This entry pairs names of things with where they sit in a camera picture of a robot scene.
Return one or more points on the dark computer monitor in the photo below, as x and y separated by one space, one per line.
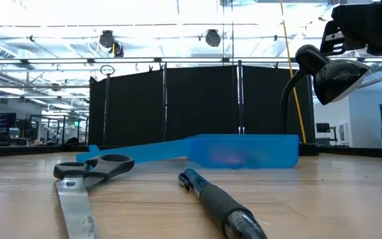
4 120

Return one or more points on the black round ceiling fixture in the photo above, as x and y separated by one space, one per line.
106 39
213 38

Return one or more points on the black partition screen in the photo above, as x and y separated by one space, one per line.
201 99

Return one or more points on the black desk lamp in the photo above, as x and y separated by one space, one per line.
333 79

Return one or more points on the small dark monitor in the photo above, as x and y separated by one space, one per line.
323 127

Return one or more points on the blue translucent plastic supply box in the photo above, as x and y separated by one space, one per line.
244 151

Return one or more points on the black grip ballpoint pen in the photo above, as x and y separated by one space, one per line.
217 202

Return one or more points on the black overhead crossbar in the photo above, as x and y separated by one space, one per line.
191 60

